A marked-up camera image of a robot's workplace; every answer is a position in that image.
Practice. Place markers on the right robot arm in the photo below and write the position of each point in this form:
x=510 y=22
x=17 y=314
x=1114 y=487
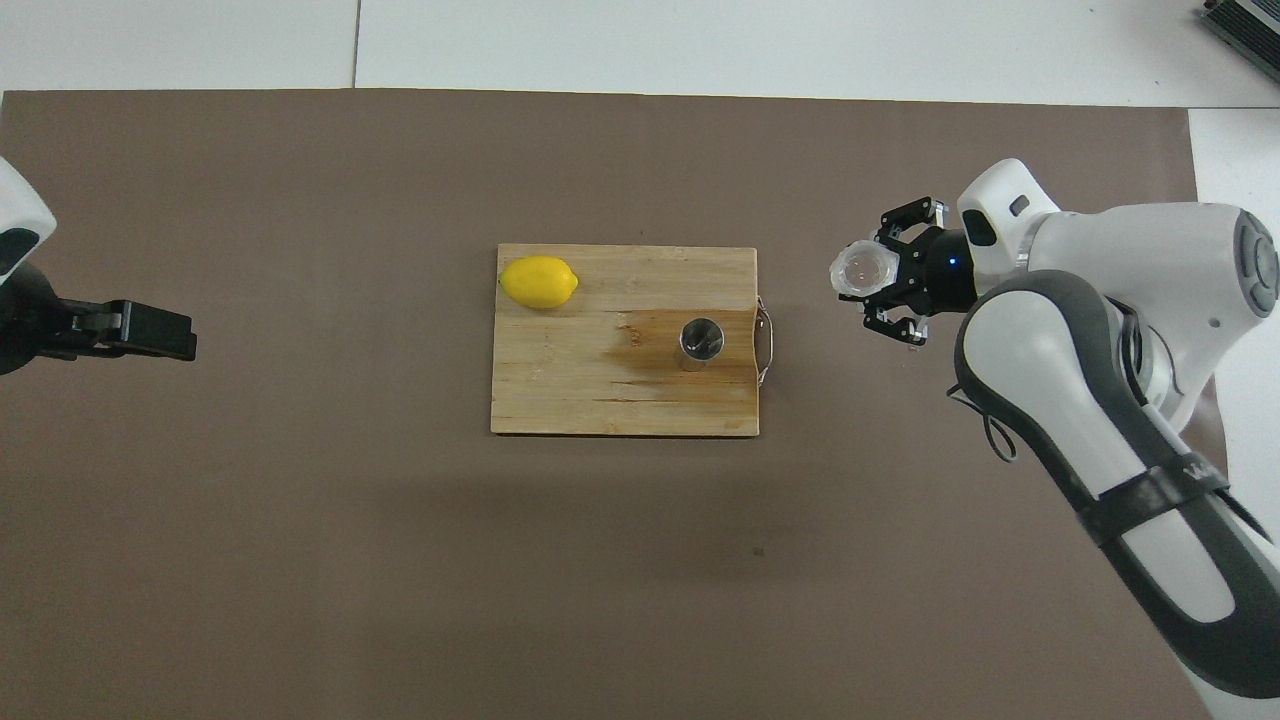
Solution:
x=1020 y=350

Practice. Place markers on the clear plastic cup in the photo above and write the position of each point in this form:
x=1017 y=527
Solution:
x=862 y=268

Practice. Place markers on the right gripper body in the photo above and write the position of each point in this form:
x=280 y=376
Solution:
x=940 y=272

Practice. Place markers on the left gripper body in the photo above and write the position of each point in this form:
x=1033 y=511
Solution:
x=30 y=320

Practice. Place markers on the yellow lemon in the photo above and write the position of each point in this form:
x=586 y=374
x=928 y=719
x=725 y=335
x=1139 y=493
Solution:
x=538 y=282

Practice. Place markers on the grey ribbed metal box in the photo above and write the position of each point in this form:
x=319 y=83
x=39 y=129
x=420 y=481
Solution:
x=1245 y=22

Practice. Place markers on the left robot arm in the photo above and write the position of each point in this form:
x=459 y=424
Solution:
x=14 y=208

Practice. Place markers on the wooden cutting board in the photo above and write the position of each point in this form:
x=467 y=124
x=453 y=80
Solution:
x=600 y=370

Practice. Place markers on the small metal cup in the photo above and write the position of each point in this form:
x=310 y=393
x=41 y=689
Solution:
x=701 y=342

